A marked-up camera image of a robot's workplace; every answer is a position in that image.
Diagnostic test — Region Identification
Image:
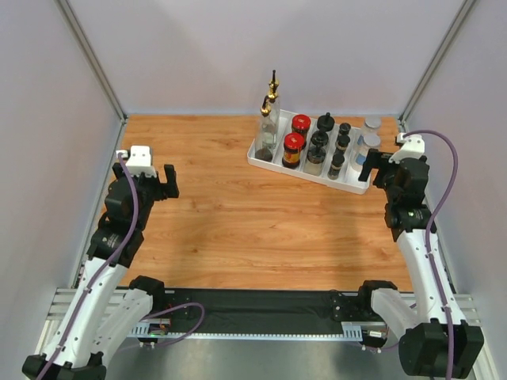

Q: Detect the glass jar with white granules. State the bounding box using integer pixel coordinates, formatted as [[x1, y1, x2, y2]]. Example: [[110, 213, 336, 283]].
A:
[[303, 145, 326, 176]]

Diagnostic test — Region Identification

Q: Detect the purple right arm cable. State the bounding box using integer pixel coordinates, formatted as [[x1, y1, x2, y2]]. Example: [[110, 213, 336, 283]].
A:
[[360, 130, 460, 380]]

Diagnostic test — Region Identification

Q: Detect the aluminium frame post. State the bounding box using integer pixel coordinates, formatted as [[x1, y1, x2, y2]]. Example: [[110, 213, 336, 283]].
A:
[[398, 0, 478, 131], [54, 0, 128, 120]]

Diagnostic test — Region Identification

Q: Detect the white divided organizer tray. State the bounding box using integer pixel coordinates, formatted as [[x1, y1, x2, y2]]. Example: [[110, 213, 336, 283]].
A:
[[247, 110, 370, 195]]

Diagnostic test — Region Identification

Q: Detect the oil bottle with dark sauce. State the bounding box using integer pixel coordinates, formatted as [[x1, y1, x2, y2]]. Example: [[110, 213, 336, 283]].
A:
[[254, 95, 276, 162]]

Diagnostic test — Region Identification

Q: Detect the tall bottle with dark sauce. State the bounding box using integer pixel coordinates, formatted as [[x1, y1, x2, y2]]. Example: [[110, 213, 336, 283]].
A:
[[268, 70, 280, 123]]

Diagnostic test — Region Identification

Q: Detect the red-lid sauce bottle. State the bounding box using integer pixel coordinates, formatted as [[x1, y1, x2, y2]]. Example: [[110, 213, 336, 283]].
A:
[[282, 132, 305, 169]]

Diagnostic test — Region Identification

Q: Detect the aluminium frame post left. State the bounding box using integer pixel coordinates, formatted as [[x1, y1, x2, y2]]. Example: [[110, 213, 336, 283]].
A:
[[54, 0, 128, 120]]

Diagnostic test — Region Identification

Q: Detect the small dark spice jar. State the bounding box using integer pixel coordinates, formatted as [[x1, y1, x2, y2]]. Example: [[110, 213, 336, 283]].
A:
[[335, 135, 350, 155]]

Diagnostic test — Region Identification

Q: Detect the red-lid sauce jar front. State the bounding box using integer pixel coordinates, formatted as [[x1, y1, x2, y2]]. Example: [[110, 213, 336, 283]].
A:
[[292, 114, 311, 140]]

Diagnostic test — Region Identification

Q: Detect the glass jar with brown lumps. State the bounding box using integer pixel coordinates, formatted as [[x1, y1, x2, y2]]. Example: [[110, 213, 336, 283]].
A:
[[311, 131, 329, 147]]

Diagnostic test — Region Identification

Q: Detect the black-lid glass condiment jar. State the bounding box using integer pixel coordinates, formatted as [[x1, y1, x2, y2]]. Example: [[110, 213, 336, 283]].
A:
[[317, 112, 335, 133]]

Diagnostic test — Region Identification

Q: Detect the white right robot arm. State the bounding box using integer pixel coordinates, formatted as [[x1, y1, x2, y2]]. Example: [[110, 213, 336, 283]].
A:
[[356, 149, 484, 379]]

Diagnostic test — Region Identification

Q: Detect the silver-top pepper grinder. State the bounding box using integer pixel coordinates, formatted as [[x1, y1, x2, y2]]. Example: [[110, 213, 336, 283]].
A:
[[338, 123, 352, 136]]

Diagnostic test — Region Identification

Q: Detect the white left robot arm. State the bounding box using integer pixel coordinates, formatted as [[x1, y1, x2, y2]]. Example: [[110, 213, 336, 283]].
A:
[[22, 162, 179, 379]]

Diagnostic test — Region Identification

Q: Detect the clear oil bottle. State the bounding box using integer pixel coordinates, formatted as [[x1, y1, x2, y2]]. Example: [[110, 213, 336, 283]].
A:
[[268, 81, 280, 148]]

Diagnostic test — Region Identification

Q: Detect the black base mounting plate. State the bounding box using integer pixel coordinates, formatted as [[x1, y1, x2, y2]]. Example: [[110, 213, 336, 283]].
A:
[[154, 288, 383, 336]]

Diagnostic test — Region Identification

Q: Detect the silver-lid salt shaker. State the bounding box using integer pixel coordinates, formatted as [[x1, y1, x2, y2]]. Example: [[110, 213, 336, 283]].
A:
[[360, 116, 382, 138], [351, 132, 381, 172]]

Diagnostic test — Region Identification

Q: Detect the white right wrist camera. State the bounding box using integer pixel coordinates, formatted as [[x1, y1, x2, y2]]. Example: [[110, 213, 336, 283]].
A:
[[389, 133, 425, 164]]

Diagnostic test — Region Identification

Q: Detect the aluminium frame post right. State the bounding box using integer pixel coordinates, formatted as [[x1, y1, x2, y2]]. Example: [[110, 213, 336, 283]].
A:
[[398, 0, 478, 131]]

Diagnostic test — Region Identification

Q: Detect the small black-cap spice jar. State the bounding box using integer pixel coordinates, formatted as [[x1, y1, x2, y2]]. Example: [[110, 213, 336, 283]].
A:
[[327, 153, 345, 181]]

